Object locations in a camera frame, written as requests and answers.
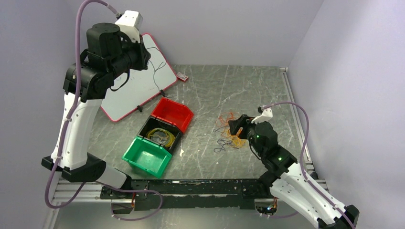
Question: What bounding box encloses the green plastic bin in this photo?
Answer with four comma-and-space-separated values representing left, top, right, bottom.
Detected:
122, 136, 172, 178

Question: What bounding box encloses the small red white box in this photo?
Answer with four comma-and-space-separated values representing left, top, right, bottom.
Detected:
176, 72, 189, 82

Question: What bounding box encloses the red plastic bin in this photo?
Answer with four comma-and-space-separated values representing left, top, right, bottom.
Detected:
150, 98, 194, 134

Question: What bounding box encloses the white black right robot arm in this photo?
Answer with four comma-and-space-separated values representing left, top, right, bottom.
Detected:
228, 114, 360, 229

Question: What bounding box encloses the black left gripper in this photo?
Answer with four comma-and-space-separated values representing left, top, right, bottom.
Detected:
109, 31, 153, 79

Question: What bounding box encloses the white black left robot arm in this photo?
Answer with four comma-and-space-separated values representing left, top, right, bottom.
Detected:
41, 22, 150, 198

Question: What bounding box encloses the black base frame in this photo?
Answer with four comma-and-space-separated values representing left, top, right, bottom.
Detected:
100, 178, 274, 211

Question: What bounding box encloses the aluminium table edge rail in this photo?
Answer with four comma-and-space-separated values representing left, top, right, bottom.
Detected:
279, 67, 319, 179

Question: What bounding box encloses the black plastic bin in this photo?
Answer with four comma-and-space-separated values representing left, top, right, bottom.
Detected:
137, 116, 183, 155

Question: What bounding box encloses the right purple robot hose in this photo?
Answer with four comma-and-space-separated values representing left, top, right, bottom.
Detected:
259, 102, 357, 229

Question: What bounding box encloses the yellow green cable coil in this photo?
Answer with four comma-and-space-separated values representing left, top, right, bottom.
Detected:
146, 127, 176, 148

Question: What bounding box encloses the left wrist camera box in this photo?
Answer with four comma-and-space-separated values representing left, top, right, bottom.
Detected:
115, 10, 143, 43

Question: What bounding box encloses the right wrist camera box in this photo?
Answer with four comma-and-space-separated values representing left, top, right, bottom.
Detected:
251, 106, 273, 124

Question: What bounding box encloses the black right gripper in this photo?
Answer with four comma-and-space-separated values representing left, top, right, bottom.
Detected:
228, 114, 266, 157

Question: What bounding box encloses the pink framed whiteboard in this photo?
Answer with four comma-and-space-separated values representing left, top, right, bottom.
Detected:
101, 33, 177, 122

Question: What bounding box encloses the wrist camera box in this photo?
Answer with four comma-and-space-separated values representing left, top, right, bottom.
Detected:
115, 10, 143, 43
251, 106, 273, 124

